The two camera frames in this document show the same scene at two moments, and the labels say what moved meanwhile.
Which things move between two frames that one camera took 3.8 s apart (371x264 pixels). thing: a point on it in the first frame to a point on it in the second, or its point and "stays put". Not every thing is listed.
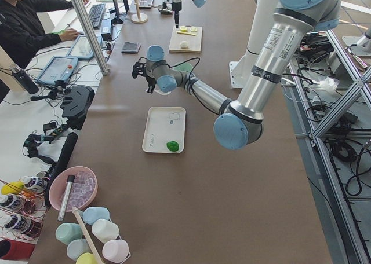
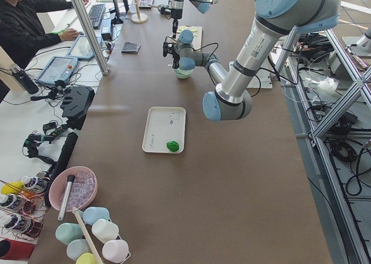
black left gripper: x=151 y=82 to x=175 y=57
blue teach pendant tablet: x=60 y=68 stays put
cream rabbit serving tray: x=163 y=124 stays put
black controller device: x=76 y=105 stays put
